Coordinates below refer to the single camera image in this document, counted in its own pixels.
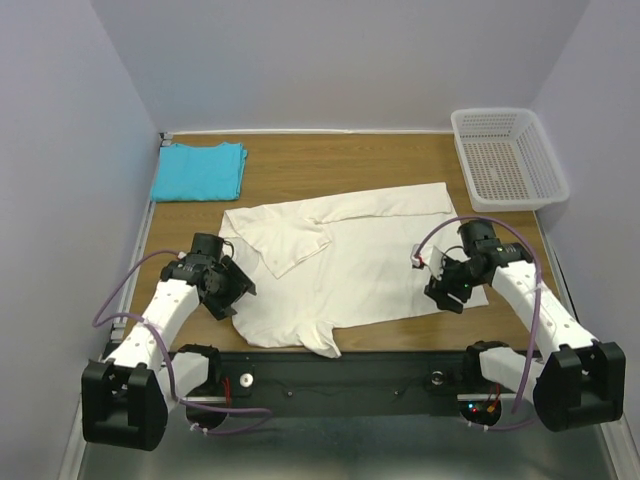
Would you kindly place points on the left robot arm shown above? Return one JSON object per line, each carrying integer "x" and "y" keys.
{"x": 150, "y": 340}

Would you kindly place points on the folded blue t shirt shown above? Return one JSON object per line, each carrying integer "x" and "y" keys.
{"x": 199, "y": 174}

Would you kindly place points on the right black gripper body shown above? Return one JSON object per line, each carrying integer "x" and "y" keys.
{"x": 457, "y": 279}

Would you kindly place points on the white plastic basket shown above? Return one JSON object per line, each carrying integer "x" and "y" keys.
{"x": 507, "y": 161}

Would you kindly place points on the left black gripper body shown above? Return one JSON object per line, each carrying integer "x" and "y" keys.
{"x": 231, "y": 284}

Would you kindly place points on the white t shirt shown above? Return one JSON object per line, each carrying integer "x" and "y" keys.
{"x": 336, "y": 261}

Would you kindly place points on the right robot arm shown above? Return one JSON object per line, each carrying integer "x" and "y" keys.
{"x": 550, "y": 340}

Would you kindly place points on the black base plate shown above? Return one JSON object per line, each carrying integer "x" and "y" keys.
{"x": 296, "y": 384}

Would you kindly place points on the aluminium frame rail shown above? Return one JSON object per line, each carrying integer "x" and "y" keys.
{"x": 573, "y": 386}

